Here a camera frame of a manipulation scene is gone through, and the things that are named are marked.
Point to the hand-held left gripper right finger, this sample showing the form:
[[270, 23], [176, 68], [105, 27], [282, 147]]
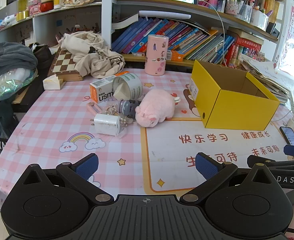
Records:
[[206, 166]]

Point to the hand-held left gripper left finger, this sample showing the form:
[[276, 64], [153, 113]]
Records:
[[88, 166]]

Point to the white power adapter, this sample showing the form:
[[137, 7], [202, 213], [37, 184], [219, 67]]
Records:
[[107, 123]]

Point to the pearl hair accessory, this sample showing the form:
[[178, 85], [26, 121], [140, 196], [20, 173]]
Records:
[[123, 122]]

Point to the yellow cardboard box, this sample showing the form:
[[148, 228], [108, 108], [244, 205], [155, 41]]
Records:
[[236, 107]]

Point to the small purple bottle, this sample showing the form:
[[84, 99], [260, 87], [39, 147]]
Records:
[[129, 106]]

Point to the pink plush pig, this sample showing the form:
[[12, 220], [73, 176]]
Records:
[[154, 107]]

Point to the beige faceted sponge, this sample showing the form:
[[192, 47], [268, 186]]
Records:
[[120, 91]]

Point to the clear tape roll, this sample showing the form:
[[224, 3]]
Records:
[[134, 85]]

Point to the black smartphone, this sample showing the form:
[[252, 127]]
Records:
[[290, 135]]

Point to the pink checkered tablecloth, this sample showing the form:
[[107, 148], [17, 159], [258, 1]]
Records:
[[62, 130]]

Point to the orange white toothpaste box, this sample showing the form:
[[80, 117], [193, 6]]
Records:
[[102, 92]]

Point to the stack of papers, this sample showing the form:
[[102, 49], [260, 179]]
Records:
[[264, 75]]

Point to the white tissue box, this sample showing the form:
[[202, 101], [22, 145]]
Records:
[[51, 83]]

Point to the wooden chessboard box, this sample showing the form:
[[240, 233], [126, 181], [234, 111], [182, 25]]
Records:
[[64, 65]]

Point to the iridescent plastic bag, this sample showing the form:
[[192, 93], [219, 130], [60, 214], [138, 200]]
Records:
[[9, 87]]

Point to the beige cloth bag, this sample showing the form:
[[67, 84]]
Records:
[[97, 55]]

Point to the small orange white box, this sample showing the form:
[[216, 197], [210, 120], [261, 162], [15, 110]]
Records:
[[175, 55]]

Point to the black bag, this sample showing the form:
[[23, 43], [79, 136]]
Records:
[[42, 55]]

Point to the pink sticker canister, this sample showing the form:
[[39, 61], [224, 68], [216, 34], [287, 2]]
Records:
[[157, 55]]

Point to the row of colourful books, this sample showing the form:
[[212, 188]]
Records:
[[186, 40]]

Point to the grey folded clothing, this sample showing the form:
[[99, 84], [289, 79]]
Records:
[[12, 57]]

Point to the white pen cup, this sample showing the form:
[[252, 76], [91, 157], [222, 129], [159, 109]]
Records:
[[259, 18]]

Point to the pink pen cup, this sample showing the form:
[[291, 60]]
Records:
[[233, 8]]

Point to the white light bar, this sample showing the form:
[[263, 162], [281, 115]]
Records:
[[164, 14]]

